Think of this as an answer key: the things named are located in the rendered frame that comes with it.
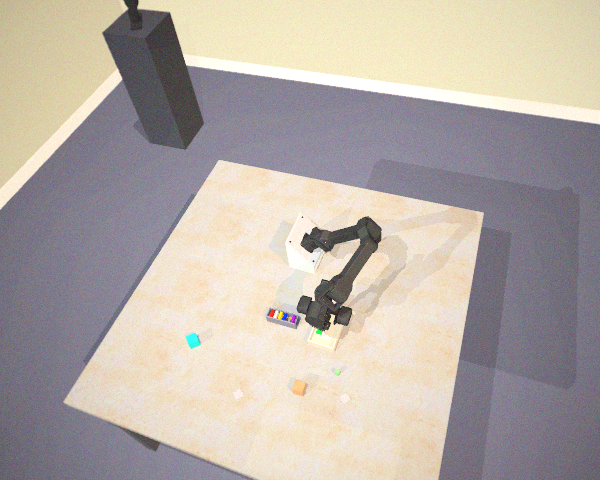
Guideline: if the orange cube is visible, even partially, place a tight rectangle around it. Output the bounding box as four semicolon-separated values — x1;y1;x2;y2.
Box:
292;380;306;396

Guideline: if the small cyan cube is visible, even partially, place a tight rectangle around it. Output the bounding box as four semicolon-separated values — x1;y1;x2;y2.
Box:
186;333;200;349

